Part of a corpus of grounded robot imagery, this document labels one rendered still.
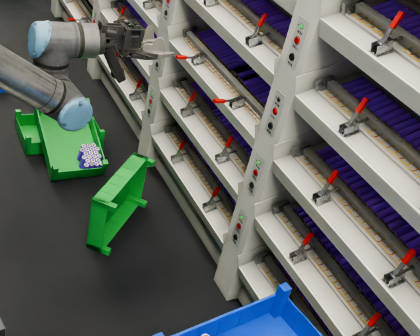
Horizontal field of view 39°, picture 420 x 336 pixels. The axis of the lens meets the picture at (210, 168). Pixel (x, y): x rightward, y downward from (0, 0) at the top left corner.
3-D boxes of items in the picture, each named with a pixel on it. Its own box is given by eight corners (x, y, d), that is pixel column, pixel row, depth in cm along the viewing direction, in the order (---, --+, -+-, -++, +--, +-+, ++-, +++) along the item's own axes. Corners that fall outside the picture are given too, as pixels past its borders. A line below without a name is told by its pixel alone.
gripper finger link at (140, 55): (158, 57, 158) (125, 51, 156) (157, 62, 159) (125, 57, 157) (157, 49, 162) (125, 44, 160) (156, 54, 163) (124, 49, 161)
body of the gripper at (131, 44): (148, 31, 155) (104, 29, 149) (142, 60, 160) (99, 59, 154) (137, 18, 160) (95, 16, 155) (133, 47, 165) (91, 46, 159)
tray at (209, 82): (255, 152, 162) (255, 125, 155) (169, 51, 203) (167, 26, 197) (317, 129, 168) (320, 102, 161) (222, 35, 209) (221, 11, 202)
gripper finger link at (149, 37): (167, 26, 166) (141, 29, 159) (163, 45, 169) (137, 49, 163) (160, 21, 167) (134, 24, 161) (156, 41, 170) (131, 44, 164)
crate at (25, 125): (25, 155, 220) (26, 138, 216) (14, 126, 234) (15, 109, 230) (103, 149, 234) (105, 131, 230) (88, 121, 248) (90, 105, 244)
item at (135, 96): (144, 131, 231) (139, 102, 222) (97, 59, 273) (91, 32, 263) (191, 115, 237) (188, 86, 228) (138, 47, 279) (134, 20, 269)
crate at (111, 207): (85, 247, 189) (108, 256, 188) (91, 198, 177) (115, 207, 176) (127, 197, 213) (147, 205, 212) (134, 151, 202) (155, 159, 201)
